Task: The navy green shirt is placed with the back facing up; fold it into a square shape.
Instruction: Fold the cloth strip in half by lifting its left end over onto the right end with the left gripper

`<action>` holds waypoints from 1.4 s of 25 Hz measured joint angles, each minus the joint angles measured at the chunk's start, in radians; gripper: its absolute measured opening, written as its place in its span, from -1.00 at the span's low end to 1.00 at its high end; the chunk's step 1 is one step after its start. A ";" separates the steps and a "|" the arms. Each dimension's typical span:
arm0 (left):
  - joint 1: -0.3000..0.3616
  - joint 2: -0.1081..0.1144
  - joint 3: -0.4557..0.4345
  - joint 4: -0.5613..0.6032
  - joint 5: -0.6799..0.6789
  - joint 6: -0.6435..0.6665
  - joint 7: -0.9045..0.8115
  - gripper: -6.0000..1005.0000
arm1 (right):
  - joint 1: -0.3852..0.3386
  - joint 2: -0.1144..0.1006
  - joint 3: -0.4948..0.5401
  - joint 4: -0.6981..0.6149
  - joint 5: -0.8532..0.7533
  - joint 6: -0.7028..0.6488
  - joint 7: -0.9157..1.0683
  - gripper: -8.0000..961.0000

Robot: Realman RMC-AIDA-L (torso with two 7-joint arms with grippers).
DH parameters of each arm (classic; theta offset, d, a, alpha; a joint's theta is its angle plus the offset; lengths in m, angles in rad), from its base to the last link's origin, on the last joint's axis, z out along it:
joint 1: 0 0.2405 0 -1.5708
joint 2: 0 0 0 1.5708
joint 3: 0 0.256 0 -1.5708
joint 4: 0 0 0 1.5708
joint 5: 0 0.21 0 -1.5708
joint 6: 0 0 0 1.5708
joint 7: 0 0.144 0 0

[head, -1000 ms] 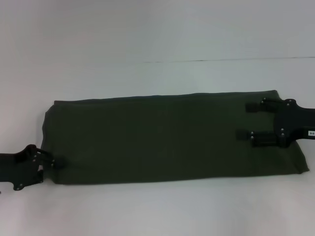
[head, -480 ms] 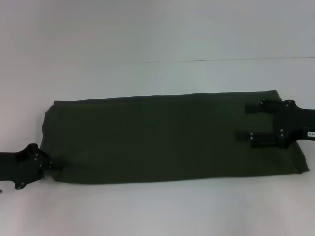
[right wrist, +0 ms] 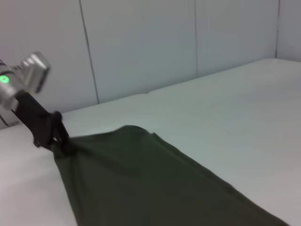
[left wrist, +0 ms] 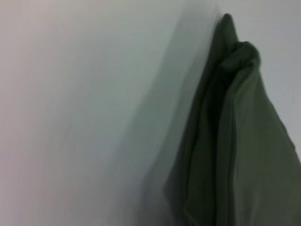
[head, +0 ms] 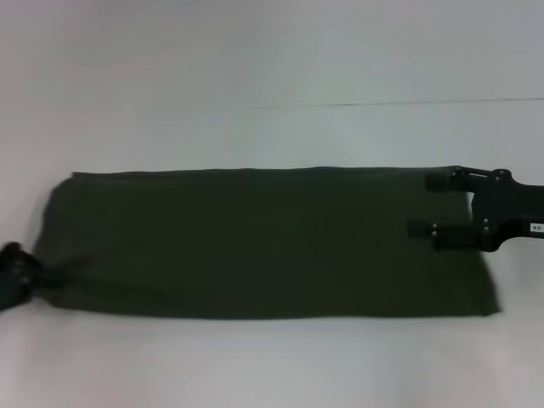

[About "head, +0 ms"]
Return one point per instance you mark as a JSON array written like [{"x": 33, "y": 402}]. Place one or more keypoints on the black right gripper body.
[{"x": 506, "y": 208}]

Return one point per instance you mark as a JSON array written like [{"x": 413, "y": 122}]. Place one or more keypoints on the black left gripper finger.
[{"x": 38, "y": 272}]

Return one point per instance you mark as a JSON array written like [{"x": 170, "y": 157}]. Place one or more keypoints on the dark green t-shirt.
[{"x": 255, "y": 242}]

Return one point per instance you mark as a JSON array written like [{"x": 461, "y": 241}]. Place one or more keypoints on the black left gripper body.
[{"x": 15, "y": 289}]

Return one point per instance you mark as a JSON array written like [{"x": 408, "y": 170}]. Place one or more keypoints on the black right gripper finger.
[
  {"x": 450, "y": 180},
  {"x": 450, "y": 236}
]

